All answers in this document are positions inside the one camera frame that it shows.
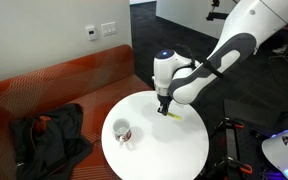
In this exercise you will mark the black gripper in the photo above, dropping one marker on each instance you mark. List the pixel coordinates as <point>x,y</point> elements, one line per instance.
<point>164,100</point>

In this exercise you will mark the yellow highlighter marker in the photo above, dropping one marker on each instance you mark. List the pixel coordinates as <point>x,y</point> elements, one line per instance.
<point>174,116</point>

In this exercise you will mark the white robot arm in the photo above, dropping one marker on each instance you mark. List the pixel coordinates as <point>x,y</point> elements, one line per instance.
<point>217,56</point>

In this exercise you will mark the white mug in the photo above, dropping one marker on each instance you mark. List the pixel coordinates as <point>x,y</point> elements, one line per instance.
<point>121,130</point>

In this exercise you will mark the orange black bar clamp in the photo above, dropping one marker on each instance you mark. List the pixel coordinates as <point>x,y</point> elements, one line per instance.
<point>237,166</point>
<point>232,125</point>

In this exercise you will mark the black perforated breadboard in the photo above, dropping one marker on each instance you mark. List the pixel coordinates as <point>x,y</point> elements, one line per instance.
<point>264,133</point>

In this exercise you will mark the orange patterned sofa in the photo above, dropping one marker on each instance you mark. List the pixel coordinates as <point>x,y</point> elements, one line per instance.
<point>50,83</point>

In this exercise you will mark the black jacket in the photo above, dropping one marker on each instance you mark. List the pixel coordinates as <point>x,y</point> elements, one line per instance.
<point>50,140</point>

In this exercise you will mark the white light switch plate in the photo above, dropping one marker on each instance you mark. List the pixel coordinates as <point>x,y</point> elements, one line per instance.
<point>108,29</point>

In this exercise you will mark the white wall thermostat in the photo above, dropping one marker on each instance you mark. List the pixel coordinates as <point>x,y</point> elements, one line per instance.
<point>91,32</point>

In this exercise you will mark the black camera on stand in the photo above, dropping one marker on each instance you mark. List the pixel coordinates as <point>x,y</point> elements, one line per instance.
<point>215,13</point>

